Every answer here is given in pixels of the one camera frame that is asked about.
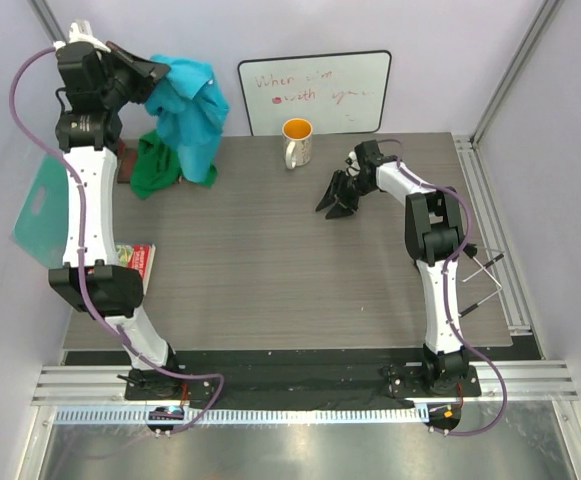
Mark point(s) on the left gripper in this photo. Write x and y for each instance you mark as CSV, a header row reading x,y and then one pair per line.
x,y
146,85

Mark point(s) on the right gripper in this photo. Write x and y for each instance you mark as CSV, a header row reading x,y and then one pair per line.
x,y
344,207

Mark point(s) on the blue t shirt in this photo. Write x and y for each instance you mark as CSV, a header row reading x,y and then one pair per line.
x,y
191,112

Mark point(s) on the white mug orange inside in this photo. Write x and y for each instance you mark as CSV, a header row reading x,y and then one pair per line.
x,y
297,134

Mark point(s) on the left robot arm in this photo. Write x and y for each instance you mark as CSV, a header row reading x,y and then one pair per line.
x,y
90,278

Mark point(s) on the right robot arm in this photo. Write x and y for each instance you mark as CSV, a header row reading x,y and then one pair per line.
x,y
434,237

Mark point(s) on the green t shirt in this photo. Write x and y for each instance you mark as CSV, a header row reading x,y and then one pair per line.
x,y
160,166

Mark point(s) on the brown flat pad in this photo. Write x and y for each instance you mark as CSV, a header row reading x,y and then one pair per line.
x,y
127,156

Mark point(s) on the whiteboard with red writing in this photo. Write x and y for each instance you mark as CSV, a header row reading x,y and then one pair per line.
x,y
337,93

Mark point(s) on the red book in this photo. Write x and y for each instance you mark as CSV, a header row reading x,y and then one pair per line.
x,y
139,257

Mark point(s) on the teal plastic cutting board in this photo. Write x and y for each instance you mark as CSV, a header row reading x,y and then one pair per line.
x,y
42,225

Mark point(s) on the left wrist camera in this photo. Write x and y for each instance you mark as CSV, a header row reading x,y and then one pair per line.
x,y
80,31

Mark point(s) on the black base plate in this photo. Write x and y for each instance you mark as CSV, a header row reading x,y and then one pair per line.
x,y
323,379

